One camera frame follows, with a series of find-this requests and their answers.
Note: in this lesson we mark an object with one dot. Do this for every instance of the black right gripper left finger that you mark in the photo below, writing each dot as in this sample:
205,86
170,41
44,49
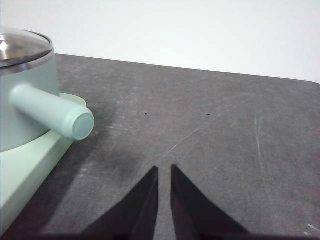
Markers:
132,215

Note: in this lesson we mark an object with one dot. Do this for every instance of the mint green breakfast machine base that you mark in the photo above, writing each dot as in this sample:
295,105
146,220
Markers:
25,172

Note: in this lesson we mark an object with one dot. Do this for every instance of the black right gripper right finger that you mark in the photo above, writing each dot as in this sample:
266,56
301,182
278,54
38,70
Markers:
195,217

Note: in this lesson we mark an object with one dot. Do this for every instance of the glass pot lid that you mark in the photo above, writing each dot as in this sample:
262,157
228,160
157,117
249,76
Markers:
22,45

